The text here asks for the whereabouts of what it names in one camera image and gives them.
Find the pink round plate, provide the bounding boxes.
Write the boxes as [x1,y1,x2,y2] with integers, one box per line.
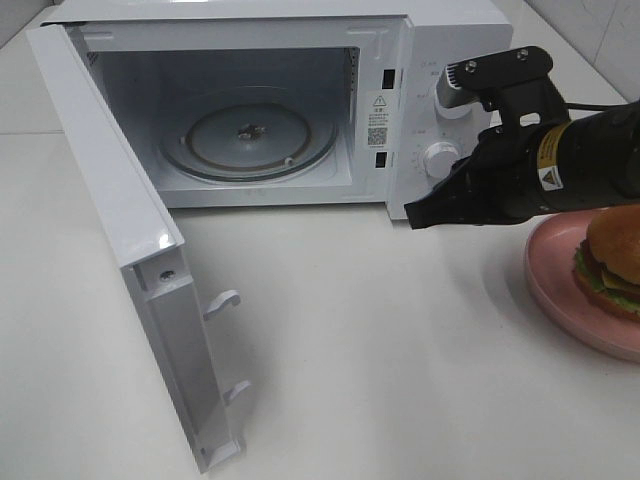
[524,210,639,363]

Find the white microwave oven body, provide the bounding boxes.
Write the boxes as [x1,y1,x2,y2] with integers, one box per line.
[38,1,512,220]

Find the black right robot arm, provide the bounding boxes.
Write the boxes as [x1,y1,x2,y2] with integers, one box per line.
[405,82,639,229]

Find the white microwave door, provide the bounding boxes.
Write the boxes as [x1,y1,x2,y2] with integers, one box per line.
[27,24,250,473]

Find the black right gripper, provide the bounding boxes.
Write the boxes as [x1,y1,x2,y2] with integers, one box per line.
[403,82,571,231]

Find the glass microwave turntable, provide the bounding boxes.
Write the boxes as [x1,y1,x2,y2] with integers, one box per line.
[161,86,338,183]

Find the burger with lettuce and cheese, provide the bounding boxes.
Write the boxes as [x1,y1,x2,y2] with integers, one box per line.
[573,205,639,322]

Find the white timer knob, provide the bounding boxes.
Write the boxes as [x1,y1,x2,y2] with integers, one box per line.
[421,141,461,180]

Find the upper white power knob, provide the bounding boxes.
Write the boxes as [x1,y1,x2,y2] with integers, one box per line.
[435,72,474,120]

